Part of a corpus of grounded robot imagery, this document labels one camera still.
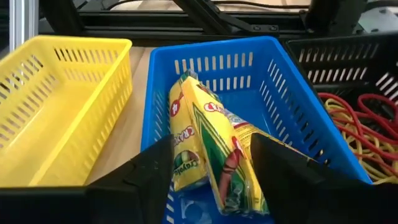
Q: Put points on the silver mounting bracket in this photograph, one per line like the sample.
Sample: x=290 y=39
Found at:
x=379 y=20

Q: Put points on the black aluminium table frame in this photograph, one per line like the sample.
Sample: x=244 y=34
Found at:
x=140 y=29

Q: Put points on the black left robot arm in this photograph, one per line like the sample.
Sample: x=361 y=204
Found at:
x=329 y=15

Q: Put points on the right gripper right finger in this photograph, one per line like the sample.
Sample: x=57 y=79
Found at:
x=298 y=193

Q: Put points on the blue plastic basket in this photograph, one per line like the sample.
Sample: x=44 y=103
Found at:
x=264 y=87

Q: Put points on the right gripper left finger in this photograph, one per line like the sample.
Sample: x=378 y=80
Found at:
x=146 y=186

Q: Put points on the yellow Crayola crayon pack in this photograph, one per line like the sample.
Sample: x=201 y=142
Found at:
x=186 y=130
x=224 y=161
x=245 y=130

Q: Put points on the yellow plastic basket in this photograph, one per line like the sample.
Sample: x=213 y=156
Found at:
x=46 y=124

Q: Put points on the black plastic basket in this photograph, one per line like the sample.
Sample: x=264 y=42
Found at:
x=342 y=62

